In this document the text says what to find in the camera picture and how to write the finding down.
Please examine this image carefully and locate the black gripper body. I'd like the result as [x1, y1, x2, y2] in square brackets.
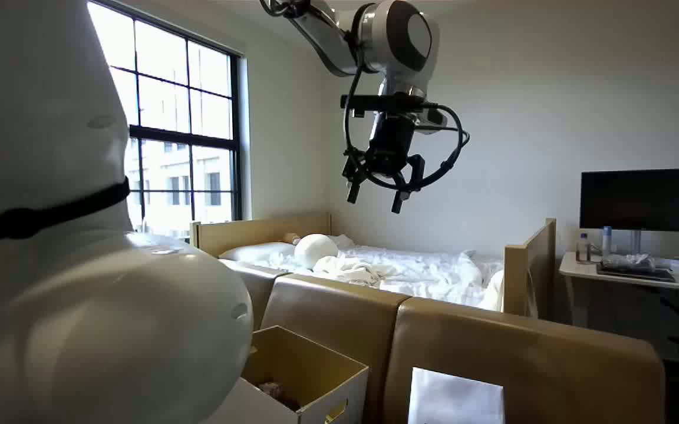
[351, 110, 429, 182]

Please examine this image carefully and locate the dark small bottle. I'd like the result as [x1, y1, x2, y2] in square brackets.
[574, 231, 595, 265]

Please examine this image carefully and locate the open cardboard box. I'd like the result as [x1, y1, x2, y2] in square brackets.
[213, 322, 372, 424]

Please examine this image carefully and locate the clear slim bottle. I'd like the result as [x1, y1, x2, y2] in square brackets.
[599, 224, 616, 258]

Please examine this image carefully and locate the white round plush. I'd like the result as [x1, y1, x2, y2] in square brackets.
[292, 231, 340, 270]

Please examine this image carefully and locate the white crumpled bed sheet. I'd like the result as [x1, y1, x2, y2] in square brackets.
[306, 233, 508, 314]

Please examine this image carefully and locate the white pillow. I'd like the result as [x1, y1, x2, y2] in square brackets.
[220, 237, 299, 272]

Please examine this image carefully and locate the wooden bed with white bedding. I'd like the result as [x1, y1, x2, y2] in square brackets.
[188, 209, 562, 321]

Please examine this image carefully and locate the black framed window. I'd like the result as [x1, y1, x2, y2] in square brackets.
[84, 0, 247, 236]

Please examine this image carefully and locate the white desk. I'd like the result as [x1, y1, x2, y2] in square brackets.
[556, 249, 679, 336]

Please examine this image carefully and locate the white paper sheet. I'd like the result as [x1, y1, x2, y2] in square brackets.
[406, 365, 507, 424]

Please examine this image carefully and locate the black computer monitor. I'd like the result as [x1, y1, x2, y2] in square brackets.
[578, 165, 679, 236]

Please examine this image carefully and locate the tan leather sofa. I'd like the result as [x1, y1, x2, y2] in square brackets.
[220, 257, 670, 424]

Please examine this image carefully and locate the dark keyboard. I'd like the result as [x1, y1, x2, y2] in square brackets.
[595, 252, 677, 285]

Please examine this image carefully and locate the black velcro strap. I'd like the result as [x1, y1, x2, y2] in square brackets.
[0, 177, 134, 249]

